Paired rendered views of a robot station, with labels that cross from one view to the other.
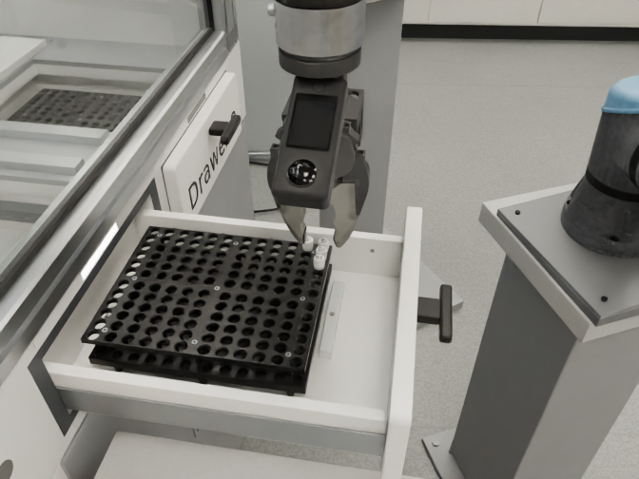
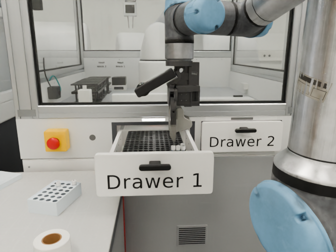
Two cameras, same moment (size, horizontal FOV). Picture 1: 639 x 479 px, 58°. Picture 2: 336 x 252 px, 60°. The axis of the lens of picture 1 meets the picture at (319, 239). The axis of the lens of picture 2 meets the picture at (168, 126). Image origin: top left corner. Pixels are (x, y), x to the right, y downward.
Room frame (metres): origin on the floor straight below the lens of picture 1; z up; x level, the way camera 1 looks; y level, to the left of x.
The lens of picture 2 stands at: (0.29, -0.75, 1.16)
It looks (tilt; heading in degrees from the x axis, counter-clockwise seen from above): 14 degrees down; 77
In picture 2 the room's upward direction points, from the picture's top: straight up
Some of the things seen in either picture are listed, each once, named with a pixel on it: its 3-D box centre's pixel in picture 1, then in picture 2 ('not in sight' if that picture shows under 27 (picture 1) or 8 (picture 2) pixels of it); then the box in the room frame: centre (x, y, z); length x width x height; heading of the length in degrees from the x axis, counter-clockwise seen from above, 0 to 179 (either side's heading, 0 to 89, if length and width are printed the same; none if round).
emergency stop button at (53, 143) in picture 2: not in sight; (53, 143); (0.12, 0.23, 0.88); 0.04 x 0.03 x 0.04; 171
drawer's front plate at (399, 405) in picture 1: (403, 328); (154, 173); (0.40, -0.09, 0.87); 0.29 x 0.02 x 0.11; 171
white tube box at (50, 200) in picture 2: not in sight; (56, 196); (0.14, 0.03, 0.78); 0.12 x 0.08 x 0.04; 65
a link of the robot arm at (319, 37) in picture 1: (316, 22); (179, 52); (0.48, 0.00, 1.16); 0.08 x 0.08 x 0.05
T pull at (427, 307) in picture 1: (433, 311); (154, 165); (0.40, -0.12, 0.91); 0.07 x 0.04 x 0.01; 171
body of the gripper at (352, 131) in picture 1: (321, 105); (181, 84); (0.49, 0.00, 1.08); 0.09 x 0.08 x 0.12; 171
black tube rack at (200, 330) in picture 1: (220, 308); (154, 149); (0.43, 0.11, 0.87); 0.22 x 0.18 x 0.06; 81
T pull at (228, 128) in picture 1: (222, 128); (244, 129); (0.76, 0.14, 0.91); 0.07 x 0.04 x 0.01; 171
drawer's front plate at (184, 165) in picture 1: (208, 145); (241, 136); (0.76, 0.17, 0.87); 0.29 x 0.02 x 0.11; 171
